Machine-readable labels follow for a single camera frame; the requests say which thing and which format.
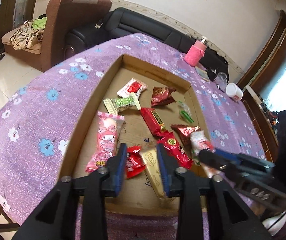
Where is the white red snack packet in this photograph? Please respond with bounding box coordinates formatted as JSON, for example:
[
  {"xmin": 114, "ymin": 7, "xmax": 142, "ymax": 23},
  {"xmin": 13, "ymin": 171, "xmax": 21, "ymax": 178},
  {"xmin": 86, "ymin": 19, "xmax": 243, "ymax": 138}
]
[{"xmin": 117, "ymin": 78, "xmax": 147, "ymax": 98}]

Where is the clear-wrapped biscuit bar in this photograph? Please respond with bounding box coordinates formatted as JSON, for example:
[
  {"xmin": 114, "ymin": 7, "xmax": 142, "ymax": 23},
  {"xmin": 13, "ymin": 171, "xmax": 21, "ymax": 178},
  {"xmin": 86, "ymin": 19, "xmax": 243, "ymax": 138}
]
[{"xmin": 140, "ymin": 145, "xmax": 166, "ymax": 199}]

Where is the clothes pile on armchair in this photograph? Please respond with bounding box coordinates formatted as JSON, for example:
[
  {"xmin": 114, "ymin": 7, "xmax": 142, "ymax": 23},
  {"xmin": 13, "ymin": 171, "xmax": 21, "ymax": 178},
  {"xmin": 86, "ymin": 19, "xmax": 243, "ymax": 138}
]
[{"xmin": 10, "ymin": 15, "xmax": 47, "ymax": 50}]

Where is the brown armchair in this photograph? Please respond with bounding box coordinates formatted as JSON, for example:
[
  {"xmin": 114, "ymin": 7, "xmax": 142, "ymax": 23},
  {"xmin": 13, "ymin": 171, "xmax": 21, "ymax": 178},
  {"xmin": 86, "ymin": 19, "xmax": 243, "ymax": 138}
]
[{"xmin": 2, "ymin": 0, "xmax": 112, "ymax": 72}]

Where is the wooden tv cabinet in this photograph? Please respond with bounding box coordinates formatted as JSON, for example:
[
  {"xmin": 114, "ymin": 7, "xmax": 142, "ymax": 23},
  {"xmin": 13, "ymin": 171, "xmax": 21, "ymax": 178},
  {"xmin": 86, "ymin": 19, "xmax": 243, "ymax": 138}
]
[{"xmin": 242, "ymin": 90, "xmax": 278, "ymax": 163}]

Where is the small black object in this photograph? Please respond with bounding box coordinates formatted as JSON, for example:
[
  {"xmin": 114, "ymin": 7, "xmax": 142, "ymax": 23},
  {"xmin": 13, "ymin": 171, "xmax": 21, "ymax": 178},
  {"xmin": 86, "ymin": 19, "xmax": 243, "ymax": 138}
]
[{"xmin": 206, "ymin": 68, "xmax": 218, "ymax": 81}]

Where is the shallow cardboard tray box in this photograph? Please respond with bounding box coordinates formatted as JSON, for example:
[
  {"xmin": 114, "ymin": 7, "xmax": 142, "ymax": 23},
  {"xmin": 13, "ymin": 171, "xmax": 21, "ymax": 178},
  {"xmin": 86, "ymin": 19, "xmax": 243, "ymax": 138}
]
[{"xmin": 58, "ymin": 54, "xmax": 209, "ymax": 217}]

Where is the pink cartoon snack packet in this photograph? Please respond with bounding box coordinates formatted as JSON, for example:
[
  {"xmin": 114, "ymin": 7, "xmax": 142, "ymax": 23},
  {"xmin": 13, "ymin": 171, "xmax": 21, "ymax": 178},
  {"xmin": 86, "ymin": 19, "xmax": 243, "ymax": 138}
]
[{"xmin": 86, "ymin": 111, "xmax": 125, "ymax": 173}]

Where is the purple floral tablecloth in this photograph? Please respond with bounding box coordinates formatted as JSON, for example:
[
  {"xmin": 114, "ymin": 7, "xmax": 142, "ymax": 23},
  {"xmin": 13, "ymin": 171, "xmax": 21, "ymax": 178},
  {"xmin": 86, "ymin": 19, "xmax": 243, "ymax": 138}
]
[{"xmin": 0, "ymin": 32, "xmax": 269, "ymax": 240}]

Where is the pink knit-covered bottle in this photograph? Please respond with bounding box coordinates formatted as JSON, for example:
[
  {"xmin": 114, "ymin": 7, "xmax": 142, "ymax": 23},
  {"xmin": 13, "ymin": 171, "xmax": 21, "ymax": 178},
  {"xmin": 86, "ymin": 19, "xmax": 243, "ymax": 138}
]
[{"xmin": 184, "ymin": 39, "xmax": 207, "ymax": 67}]

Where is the white plastic cup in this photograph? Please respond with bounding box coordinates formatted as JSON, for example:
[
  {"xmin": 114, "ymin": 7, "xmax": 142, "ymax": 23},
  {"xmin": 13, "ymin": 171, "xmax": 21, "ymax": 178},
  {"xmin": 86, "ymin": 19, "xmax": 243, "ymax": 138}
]
[{"xmin": 225, "ymin": 82, "xmax": 243, "ymax": 101}]

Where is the small red crumpled snack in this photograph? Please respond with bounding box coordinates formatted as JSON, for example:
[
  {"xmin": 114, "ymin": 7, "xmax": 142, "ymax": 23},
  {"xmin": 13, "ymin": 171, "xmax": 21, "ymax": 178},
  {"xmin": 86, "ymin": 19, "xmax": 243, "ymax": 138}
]
[{"xmin": 125, "ymin": 146, "xmax": 146, "ymax": 179}]

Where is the black leather sofa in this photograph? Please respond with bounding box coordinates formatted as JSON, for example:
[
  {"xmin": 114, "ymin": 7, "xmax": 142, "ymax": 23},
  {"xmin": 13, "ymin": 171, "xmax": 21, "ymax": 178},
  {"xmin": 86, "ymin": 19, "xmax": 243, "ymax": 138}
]
[{"xmin": 63, "ymin": 7, "xmax": 230, "ymax": 81}]

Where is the small card booklet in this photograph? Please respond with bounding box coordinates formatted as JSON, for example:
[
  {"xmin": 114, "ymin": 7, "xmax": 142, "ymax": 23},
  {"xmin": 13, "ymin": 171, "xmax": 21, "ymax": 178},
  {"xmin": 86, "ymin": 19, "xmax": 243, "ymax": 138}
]
[{"xmin": 195, "ymin": 67, "xmax": 210, "ymax": 82}]

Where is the dark red foil snack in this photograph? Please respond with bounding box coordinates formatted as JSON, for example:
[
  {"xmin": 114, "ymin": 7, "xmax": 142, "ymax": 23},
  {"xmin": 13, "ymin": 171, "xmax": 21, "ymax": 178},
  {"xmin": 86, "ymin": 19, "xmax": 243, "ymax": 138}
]
[
  {"xmin": 151, "ymin": 87, "xmax": 176, "ymax": 107},
  {"xmin": 171, "ymin": 124, "xmax": 200, "ymax": 146}
]

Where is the red rectangular snack packet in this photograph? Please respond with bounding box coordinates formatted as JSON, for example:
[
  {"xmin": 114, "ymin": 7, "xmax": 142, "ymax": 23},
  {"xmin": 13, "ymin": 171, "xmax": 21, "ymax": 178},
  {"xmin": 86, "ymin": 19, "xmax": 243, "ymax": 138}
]
[{"xmin": 140, "ymin": 108, "xmax": 170, "ymax": 137}]

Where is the red cartoon snack packet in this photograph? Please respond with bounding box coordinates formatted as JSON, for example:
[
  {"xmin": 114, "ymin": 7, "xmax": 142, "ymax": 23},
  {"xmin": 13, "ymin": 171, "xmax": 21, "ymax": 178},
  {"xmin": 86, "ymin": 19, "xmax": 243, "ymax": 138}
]
[{"xmin": 157, "ymin": 132, "xmax": 193, "ymax": 170}]

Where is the green twisted candy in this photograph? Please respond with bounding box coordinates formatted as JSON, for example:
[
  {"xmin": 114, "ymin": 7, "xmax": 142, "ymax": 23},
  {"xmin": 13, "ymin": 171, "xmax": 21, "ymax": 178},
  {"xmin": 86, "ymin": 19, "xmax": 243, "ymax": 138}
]
[
  {"xmin": 191, "ymin": 150, "xmax": 200, "ymax": 166},
  {"xmin": 178, "ymin": 101, "xmax": 194, "ymax": 124}
]

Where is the white gloved hand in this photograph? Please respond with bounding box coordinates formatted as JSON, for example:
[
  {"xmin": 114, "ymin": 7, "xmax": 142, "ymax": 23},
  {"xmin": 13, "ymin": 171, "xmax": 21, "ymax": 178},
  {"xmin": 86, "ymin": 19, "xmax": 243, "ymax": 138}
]
[{"xmin": 262, "ymin": 212, "xmax": 286, "ymax": 236}]

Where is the white red striped packet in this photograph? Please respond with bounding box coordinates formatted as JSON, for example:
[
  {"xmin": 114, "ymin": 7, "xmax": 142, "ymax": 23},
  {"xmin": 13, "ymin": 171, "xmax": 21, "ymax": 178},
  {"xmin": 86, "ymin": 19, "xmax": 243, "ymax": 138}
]
[{"xmin": 190, "ymin": 130, "xmax": 215, "ymax": 155}]

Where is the clear plastic cup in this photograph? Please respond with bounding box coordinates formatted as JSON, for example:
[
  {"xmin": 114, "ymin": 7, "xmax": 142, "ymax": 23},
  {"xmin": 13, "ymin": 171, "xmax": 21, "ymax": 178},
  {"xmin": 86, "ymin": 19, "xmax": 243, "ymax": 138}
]
[{"xmin": 214, "ymin": 72, "xmax": 227, "ymax": 93}]

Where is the green white snack packet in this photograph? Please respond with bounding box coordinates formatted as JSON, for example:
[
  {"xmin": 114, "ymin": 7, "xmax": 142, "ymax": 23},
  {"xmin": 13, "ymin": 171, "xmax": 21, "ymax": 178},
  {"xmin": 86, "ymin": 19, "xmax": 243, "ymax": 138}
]
[{"xmin": 103, "ymin": 92, "xmax": 141, "ymax": 115}]

